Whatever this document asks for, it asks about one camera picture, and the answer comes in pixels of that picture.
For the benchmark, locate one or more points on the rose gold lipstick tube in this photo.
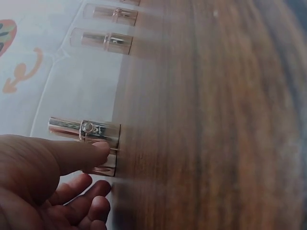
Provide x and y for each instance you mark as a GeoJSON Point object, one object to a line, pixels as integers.
{"type": "Point", "coordinates": [67, 127]}
{"type": "Point", "coordinates": [126, 17]}
{"type": "Point", "coordinates": [120, 44]}
{"type": "Point", "coordinates": [111, 161]}
{"type": "Point", "coordinates": [133, 2]}

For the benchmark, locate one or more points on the person's left hand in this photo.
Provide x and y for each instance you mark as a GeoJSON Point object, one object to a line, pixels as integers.
{"type": "Point", "coordinates": [28, 172]}

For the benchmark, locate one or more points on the person's left thumb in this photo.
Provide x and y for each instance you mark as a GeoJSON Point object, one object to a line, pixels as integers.
{"type": "Point", "coordinates": [79, 154]}

